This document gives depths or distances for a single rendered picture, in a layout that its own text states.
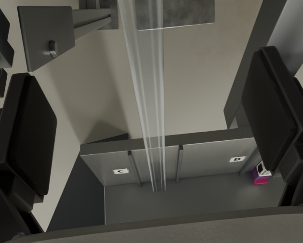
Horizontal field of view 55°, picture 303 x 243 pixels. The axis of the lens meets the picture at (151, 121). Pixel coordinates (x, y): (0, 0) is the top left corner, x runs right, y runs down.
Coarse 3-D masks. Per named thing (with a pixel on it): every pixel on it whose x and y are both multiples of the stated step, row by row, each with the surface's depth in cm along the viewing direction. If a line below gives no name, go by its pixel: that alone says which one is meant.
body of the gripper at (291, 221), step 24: (192, 216) 7; (216, 216) 7; (240, 216) 7; (264, 216) 7; (288, 216) 7; (24, 240) 7; (48, 240) 7; (72, 240) 7; (96, 240) 7; (120, 240) 7; (144, 240) 7; (168, 240) 7; (192, 240) 6; (216, 240) 6; (240, 240) 6; (264, 240) 6; (288, 240) 6
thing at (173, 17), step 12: (168, 0) 91; (180, 0) 91; (192, 0) 91; (204, 0) 92; (168, 12) 92; (180, 12) 92; (192, 12) 93; (204, 12) 93; (168, 24) 94; (180, 24) 94; (192, 24) 94
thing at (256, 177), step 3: (255, 168) 30; (252, 171) 32; (255, 171) 31; (252, 174) 32; (255, 174) 31; (255, 177) 31; (258, 177) 30; (261, 177) 30; (264, 177) 30; (267, 177) 30
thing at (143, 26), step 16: (128, 0) 9; (144, 0) 9; (160, 0) 9; (128, 16) 9; (144, 16) 9; (160, 16) 10; (128, 32) 10; (144, 32) 10; (160, 32) 10; (128, 48) 11; (144, 48) 11; (160, 48) 11; (144, 64) 12; (160, 64) 12; (144, 80) 13; (160, 80) 13; (144, 96) 14; (160, 96) 14; (144, 112) 15; (160, 112) 15; (144, 128) 17; (160, 128) 17; (144, 144) 19; (160, 144) 19; (160, 160) 22; (160, 176) 26
